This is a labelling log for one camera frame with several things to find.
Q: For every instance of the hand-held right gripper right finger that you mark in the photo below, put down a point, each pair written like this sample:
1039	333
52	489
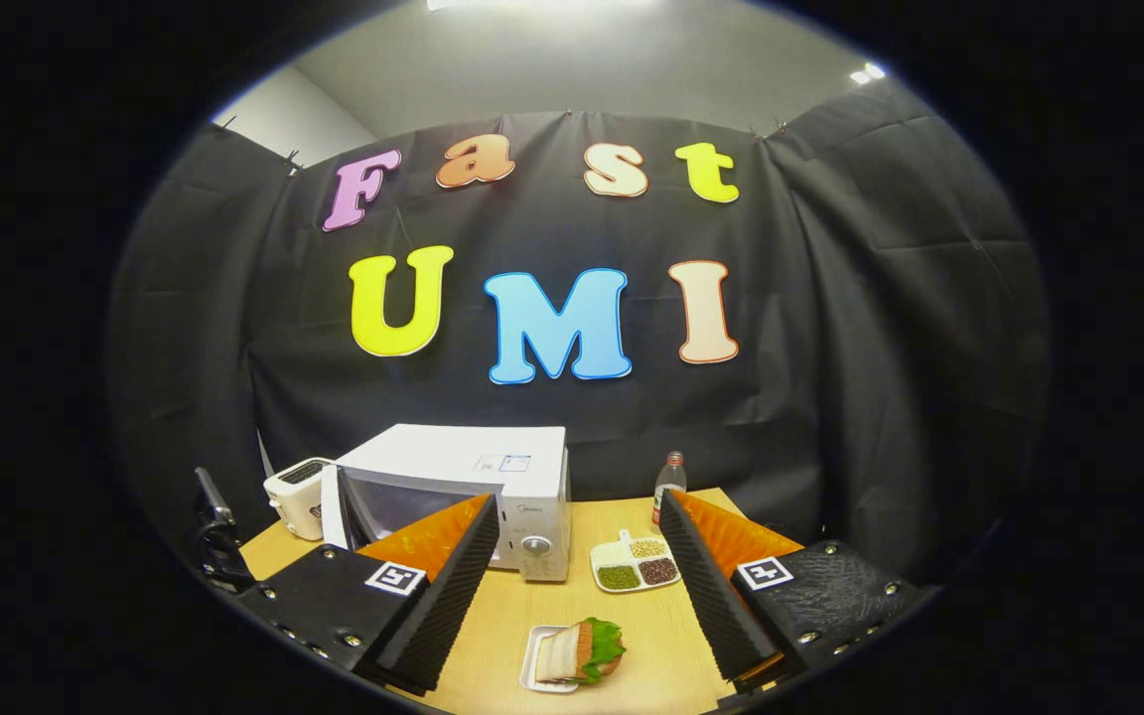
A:
706	596

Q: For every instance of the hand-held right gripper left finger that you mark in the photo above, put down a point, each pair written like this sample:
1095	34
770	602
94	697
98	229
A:
443	606

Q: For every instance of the lettuce sandwich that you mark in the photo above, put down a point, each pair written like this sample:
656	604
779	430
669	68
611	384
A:
587	650

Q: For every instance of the white microwave oven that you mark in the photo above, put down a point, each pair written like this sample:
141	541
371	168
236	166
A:
453	457

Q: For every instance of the divided plate of beans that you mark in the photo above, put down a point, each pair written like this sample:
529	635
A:
637	566

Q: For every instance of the white toaster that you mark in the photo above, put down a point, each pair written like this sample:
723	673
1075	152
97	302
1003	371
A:
296	497

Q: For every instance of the white rectangular tray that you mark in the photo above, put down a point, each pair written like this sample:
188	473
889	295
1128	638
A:
530	665

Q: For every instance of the clear bottle with red label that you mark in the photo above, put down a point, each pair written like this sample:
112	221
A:
669	482

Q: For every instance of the small ceiling light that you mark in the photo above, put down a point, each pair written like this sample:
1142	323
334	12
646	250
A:
867	73

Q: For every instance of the long ceiling light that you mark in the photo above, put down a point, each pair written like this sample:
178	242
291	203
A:
532	4

